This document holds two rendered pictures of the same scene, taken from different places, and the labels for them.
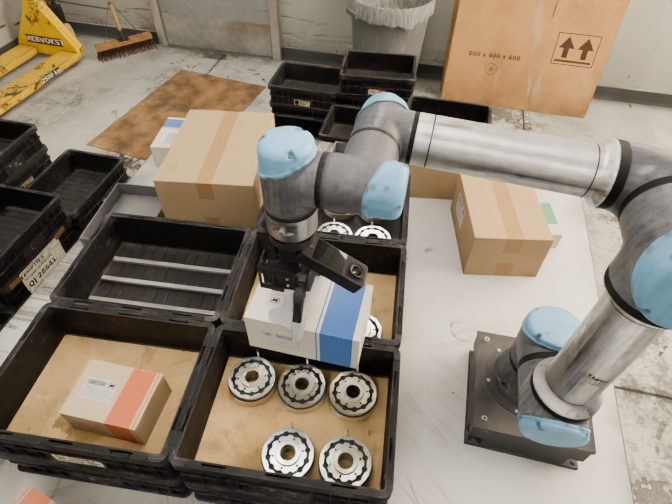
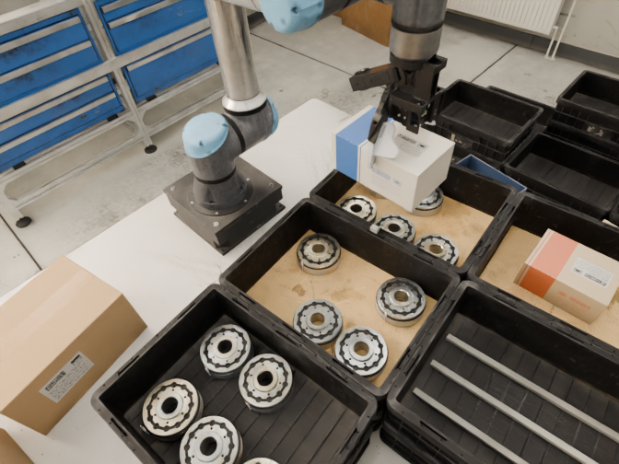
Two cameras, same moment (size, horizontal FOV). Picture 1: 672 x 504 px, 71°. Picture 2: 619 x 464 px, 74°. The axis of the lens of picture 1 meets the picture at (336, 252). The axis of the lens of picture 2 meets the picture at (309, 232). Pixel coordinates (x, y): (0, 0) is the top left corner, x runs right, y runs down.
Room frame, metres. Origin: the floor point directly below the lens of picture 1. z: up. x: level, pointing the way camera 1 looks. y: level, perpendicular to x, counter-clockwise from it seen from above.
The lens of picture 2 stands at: (1.11, 0.27, 1.62)
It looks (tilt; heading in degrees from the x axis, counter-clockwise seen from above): 50 degrees down; 215
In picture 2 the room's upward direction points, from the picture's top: 6 degrees counter-clockwise
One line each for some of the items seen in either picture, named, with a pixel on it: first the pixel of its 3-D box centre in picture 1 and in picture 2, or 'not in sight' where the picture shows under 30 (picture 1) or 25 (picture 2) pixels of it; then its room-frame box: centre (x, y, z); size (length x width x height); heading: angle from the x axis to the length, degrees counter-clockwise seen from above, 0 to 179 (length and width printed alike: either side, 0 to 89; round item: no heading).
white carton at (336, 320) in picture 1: (310, 315); (389, 156); (0.50, 0.04, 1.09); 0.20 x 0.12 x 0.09; 77
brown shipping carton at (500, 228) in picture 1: (496, 222); (54, 339); (1.08, -0.50, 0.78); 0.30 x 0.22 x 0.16; 179
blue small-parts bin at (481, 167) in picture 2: not in sight; (478, 190); (0.11, 0.19, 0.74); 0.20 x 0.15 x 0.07; 68
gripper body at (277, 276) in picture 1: (290, 254); (412, 87); (0.50, 0.07, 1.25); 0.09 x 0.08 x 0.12; 77
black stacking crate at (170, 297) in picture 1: (163, 277); (528, 414); (0.76, 0.43, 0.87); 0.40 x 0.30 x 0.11; 83
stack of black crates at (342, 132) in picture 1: (362, 152); not in sight; (2.09, -0.13, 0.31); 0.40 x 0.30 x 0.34; 77
